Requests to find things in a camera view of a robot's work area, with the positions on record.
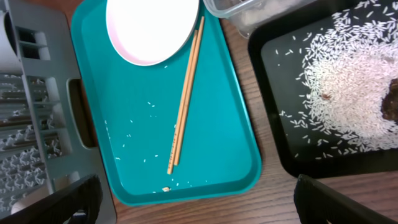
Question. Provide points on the clear plastic bin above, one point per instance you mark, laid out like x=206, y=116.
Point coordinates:
x=248, y=15

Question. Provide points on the brown food scrap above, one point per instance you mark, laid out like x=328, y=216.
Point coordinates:
x=389, y=103

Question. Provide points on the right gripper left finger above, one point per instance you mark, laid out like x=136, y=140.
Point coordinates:
x=78, y=203

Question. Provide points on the black tray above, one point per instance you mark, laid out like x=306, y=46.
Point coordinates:
x=276, y=50

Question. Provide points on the grey dishwasher rack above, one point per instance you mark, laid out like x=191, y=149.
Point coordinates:
x=40, y=141

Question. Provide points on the grey bowl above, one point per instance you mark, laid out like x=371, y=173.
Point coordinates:
x=10, y=62

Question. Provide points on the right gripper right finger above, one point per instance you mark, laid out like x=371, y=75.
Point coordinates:
x=317, y=203

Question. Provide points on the large white plate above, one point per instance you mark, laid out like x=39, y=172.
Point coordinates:
x=148, y=32

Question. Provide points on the spilled rice pile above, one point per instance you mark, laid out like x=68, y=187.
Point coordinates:
x=348, y=70

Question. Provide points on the wooden chopstick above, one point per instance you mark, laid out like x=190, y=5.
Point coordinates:
x=181, y=105
x=189, y=92

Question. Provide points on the teal plastic tray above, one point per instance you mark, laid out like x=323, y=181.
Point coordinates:
x=135, y=109

